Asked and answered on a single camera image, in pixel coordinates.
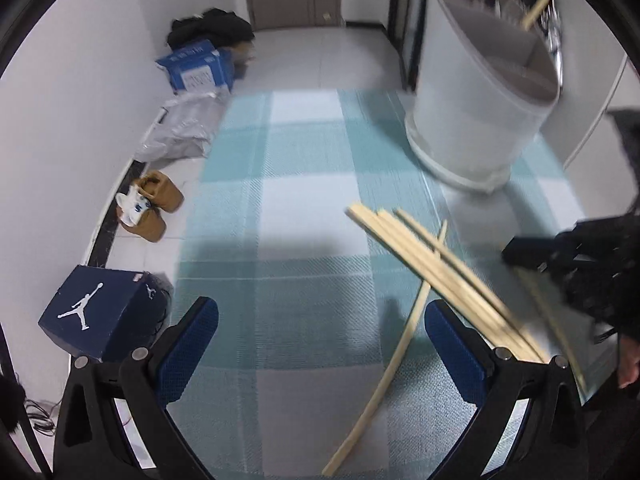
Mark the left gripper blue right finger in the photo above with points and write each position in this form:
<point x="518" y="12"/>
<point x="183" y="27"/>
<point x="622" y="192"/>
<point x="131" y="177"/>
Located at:
<point x="451" y="340"/>

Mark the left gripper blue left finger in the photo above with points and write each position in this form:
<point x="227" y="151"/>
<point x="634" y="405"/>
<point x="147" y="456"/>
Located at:
<point x="182" y="346"/>

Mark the wooden chopstick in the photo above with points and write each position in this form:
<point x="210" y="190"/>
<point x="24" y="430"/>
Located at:
<point x="464" y="297"/>
<point x="380" y="390"/>
<point x="365" y="218"/>
<point x="496" y="303"/>
<point x="530" y="18"/>

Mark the white utensil holder cup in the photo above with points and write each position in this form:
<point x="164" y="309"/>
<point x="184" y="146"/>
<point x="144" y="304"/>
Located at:
<point x="485" y="88"/>

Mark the silver spoon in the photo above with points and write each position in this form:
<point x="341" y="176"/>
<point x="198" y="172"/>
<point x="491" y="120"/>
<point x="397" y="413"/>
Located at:
<point x="551" y="26"/>

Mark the silver fork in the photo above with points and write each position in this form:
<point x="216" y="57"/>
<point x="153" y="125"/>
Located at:
<point x="512" y="11"/>

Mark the person's right hand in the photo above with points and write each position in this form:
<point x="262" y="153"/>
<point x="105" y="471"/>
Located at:
<point x="628" y="361"/>

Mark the navy Jordan shoe box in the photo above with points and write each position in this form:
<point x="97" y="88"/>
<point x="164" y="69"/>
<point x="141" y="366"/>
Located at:
<point x="105" y="314"/>

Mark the teal plaid tablecloth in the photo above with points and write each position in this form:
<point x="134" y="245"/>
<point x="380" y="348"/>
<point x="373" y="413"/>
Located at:
<point x="310" y="307"/>

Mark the grey plastic bag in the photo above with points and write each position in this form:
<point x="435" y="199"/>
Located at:
<point x="185" y="128"/>

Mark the blue cardboard box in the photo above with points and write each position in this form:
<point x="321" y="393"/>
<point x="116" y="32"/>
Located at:
<point x="198" y="68"/>

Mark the black clothes pile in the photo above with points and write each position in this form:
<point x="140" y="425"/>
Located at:
<point x="221" y="28"/>

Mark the black framed glass door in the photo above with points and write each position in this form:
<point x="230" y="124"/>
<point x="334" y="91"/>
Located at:
<point x="405" y="30"/>

